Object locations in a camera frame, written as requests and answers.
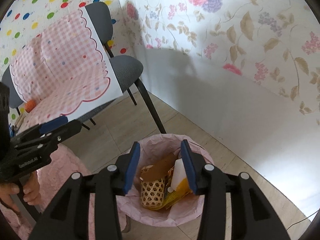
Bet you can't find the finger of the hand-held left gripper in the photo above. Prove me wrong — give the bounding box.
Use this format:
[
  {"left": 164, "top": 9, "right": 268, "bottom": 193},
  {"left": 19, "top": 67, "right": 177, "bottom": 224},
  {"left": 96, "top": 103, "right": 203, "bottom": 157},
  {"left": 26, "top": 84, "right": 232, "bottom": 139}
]
[
  {"left": 12, "top": 120, "right": 83, "bottom": 155},
  {"left": 11, "top": 116, "right": 68, "bottom": 143}
]

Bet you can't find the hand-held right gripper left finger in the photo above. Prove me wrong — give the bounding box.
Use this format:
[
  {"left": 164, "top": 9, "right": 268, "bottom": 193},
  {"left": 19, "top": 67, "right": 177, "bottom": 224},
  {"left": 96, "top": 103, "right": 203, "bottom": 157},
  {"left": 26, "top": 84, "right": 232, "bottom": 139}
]
[{"left": 29, "top": 141, "right": 141, "bottom": 240}]

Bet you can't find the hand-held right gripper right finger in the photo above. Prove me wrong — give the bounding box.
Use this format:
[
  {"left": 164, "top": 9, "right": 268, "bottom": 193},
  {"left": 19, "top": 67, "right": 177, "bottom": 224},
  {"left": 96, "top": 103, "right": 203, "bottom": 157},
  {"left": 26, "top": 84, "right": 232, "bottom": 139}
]
[{"left": 180, "top": 139, "right": 292, "bottom": 240}]

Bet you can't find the white card box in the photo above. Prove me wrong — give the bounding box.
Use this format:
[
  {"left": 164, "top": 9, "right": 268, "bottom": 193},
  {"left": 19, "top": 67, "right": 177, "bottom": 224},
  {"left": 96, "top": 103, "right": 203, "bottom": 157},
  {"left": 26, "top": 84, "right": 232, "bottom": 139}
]
[{"left": 171, "top": 159, "right": 187, "bottom": 192}]

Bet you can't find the brown cardboard piece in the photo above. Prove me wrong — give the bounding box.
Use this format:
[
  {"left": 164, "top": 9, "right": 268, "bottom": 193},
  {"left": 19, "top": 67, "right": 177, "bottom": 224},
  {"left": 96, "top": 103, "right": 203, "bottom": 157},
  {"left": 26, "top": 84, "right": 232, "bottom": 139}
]
[{"left": 141, "top": 154, "right": 177, "bottom": 182}]

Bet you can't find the woven bamboo basket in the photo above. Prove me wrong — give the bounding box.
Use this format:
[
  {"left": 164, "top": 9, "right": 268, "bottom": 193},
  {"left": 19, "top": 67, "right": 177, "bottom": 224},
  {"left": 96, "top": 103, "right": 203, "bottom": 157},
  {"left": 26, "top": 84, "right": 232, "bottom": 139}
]
[{"left": 140, "top": 177, "right": 167, "bottom": 209}]

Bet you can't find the yellow snack wrapper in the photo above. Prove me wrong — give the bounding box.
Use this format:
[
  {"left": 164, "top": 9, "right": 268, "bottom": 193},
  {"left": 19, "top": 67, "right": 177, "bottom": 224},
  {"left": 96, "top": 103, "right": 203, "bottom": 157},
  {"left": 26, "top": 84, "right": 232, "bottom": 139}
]
[{"left": 162, "top": 166, "right": 194, "bottom": 209}]

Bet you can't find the bin with pink liner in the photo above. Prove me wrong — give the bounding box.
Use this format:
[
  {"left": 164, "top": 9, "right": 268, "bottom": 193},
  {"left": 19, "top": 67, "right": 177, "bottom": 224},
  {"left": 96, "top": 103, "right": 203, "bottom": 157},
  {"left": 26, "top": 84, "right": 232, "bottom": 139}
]
[{"left": 116, "top": 134, "right": 213, "bottom": 227}]

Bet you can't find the person's left hand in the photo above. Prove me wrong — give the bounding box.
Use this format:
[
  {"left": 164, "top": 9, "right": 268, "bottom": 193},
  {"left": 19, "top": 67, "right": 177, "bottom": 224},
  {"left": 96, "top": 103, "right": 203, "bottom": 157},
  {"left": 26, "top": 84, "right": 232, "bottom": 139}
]
[{"left": 0, "top": 171, "right": 42, "bottom": 212}]

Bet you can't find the pink fluffy fabric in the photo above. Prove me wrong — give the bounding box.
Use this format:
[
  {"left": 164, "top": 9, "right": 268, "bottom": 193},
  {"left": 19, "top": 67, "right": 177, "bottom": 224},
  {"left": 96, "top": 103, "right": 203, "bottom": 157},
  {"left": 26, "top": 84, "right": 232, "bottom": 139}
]
[{"left": 0, "top": 142, "right": 125, "bottom": 240}]

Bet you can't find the red apple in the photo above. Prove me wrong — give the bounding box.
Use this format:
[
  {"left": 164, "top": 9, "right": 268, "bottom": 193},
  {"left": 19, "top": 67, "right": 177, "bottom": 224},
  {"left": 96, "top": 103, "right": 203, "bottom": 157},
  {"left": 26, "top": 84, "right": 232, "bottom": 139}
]
[{"left": 25, "top": 99, "right": 37, "bottom": 112}]

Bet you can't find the pink checked table cover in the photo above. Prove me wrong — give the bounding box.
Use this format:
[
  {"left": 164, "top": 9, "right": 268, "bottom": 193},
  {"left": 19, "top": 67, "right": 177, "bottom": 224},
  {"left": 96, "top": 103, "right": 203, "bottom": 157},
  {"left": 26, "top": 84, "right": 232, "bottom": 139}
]
[{"left": 10, "top": 7, "right": 124, "bottom": 120}]

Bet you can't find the grey upholstered chair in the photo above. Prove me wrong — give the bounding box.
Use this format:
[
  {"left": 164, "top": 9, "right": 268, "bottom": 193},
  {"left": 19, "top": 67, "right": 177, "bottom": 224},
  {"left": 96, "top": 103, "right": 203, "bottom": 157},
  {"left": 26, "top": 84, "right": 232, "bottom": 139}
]
[{"left": 0, "top": 1, "right": 167, "bottom": 134}]

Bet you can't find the black cable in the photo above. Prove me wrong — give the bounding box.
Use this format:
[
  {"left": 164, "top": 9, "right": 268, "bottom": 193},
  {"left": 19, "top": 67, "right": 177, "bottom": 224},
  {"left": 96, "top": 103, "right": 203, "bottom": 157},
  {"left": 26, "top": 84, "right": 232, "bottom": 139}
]
[{"left": 286, "top": 211, "right": 317, "bottom": 230}]

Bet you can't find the floral wall cover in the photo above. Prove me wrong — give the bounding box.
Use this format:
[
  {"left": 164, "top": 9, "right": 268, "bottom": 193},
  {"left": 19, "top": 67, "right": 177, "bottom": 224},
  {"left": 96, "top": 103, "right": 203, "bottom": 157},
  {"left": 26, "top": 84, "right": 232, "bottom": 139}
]
[{"left": 114, "top": 0, "right": 320, "bottom": 125}]

